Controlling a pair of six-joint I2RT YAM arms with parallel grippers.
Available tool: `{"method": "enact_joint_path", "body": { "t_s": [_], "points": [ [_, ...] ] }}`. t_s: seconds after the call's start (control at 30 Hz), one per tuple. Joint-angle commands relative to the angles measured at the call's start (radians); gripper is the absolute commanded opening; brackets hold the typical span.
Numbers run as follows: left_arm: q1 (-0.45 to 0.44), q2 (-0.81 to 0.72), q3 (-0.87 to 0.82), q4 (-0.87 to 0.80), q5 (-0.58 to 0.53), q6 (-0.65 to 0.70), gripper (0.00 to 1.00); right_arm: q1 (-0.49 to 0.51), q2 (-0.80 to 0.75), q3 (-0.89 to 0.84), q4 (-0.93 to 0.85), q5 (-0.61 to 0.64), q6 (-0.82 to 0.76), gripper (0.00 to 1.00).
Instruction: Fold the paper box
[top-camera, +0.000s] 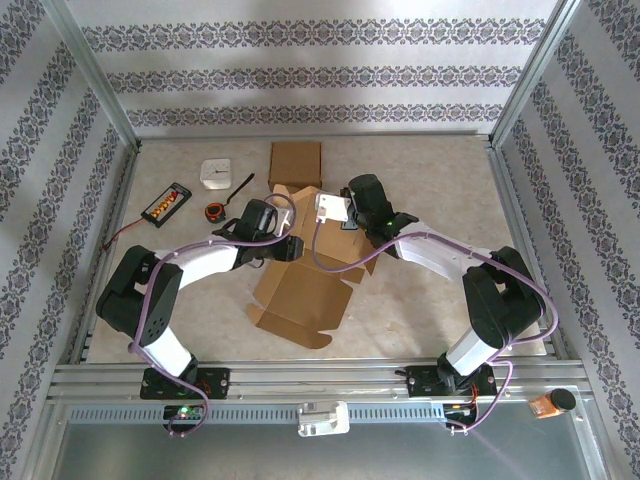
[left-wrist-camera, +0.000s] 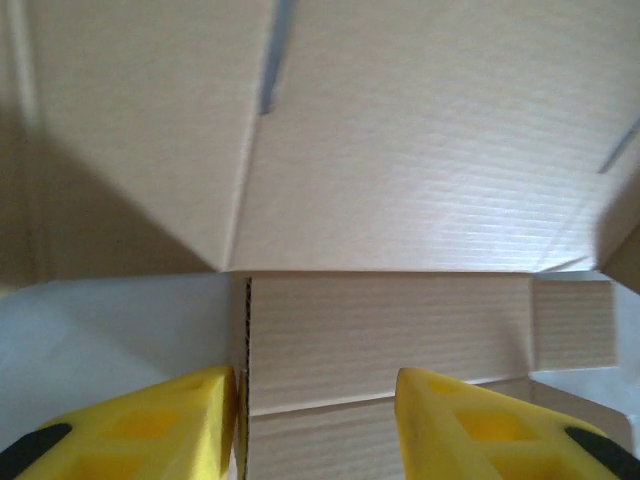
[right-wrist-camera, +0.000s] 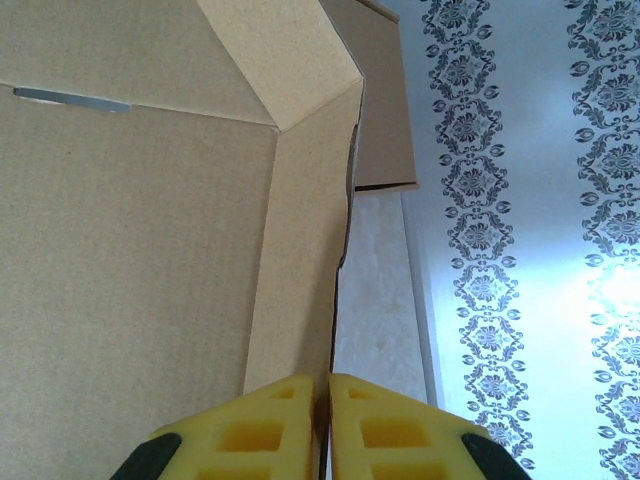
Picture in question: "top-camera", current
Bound brown cardboard box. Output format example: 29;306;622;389
247;183;377;350
268;141;323;191

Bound black orange tape measure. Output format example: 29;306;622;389
204;172;256;224

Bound white square clock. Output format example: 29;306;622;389
199;158;234;191

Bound black charger board yellow plugs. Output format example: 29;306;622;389
140;182;194;229

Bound controller board with green light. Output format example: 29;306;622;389
163;403;206;421

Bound grey metal sheet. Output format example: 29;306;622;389
29;399;611;480

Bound orange bottle with black cap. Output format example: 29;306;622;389
529;387;579;419

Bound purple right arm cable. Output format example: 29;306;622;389
312;219;558;435

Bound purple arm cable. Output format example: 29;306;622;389
312;219;558;435
128;193;297;439

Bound aluminium wall foot rail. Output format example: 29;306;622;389
137;128;496;146

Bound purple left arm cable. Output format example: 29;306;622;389
128;193;297;439

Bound red black wire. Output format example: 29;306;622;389
102;219;146;251

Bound aluminium side rail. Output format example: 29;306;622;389
68;144;142;362
487;144;571;360

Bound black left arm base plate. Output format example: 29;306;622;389
139;367;232;401

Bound long aluminium base rail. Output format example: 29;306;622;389
47;357;594;404

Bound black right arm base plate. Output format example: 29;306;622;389
407;364;499;399

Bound grey slotted cable duct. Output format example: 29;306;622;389
67;403;446;426

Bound aluminium frame post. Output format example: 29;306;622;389
491;0;584;146
47;0;142;146

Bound white plastic bracket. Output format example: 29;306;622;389
297;400;350;438

